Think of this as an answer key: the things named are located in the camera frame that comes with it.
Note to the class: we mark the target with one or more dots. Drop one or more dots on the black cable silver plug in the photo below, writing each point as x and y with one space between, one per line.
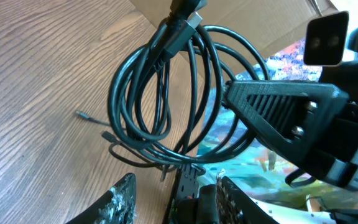
178 32

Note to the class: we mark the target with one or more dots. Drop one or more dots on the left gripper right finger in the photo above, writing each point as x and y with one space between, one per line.
235 207

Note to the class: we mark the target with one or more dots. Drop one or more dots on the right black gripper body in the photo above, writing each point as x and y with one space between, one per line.
334 157

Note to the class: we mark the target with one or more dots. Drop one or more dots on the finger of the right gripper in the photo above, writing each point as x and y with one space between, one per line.
289 117

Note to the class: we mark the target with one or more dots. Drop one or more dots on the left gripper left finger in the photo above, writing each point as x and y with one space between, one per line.
115 206

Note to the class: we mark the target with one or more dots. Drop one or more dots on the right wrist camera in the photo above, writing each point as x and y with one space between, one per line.
326 39

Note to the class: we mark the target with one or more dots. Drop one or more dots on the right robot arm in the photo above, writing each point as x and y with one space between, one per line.
345 77

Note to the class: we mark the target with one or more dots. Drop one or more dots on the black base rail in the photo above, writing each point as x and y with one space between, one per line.
190 203

